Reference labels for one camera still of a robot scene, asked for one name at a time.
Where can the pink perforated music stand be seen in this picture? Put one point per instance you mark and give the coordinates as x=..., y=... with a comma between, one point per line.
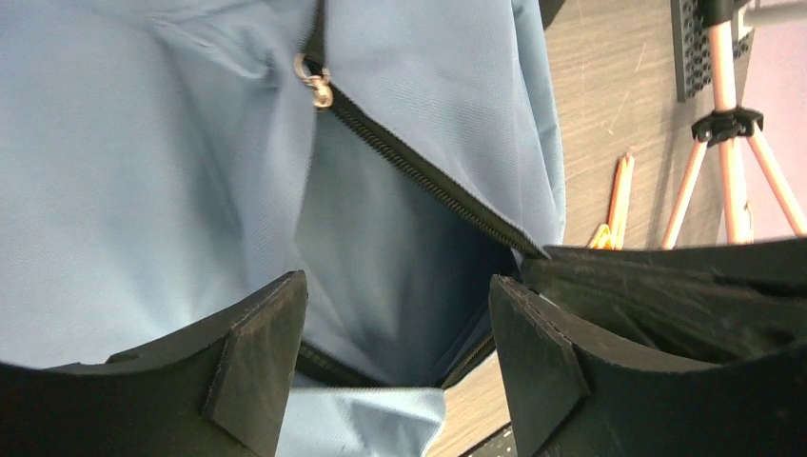
x=727, y=122

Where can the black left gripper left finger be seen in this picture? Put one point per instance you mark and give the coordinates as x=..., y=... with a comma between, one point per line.
x=218, y=387

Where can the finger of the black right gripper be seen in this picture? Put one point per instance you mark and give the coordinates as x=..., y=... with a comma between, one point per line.
x=714, y=304

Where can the orange triangular sticker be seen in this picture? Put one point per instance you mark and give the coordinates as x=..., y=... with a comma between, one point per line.
x=602, y=238

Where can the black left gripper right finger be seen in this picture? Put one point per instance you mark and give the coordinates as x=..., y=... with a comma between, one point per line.
x=575, y=389

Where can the grey lego plate with post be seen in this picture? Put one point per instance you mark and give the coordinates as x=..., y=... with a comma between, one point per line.
x=691, y=43

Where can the blue grey student backpack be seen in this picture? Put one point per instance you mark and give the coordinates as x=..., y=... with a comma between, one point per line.
x=163, y=160

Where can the orange pencil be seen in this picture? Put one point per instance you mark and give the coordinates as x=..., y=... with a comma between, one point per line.
x=614, y=204
x=627, y=165

